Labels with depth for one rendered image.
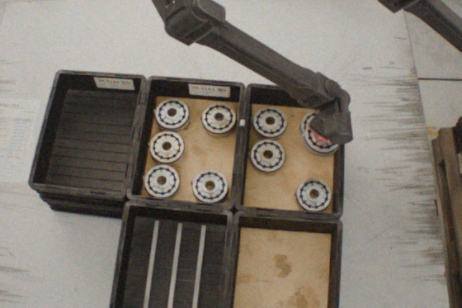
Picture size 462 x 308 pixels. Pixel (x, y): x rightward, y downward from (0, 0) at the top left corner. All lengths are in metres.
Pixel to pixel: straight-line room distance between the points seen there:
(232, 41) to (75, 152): 0.80
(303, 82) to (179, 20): 0.32
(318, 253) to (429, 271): 0.40
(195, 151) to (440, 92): 1.61
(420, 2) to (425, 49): 1.94
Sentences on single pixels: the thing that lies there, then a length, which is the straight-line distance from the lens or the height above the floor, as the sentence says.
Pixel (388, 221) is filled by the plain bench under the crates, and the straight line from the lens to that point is 1.83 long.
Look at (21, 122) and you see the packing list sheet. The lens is 2.03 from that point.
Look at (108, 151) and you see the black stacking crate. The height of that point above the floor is 0.83.
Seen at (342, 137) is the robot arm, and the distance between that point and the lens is 1.32.
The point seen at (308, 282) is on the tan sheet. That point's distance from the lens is 1.60.
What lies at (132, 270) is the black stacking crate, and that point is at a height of 0.83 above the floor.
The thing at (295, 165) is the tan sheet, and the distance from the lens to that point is 1.70.
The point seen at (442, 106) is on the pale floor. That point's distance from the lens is 2.93.
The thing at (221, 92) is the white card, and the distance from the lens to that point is 1.73.
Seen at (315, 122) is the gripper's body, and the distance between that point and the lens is 1.43.
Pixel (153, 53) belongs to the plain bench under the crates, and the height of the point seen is 0.70.
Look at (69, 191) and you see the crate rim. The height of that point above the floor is 0.93.
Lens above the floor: 2.39
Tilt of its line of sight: 64 degrees down
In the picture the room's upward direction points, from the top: 1 degrees counter-clockwise
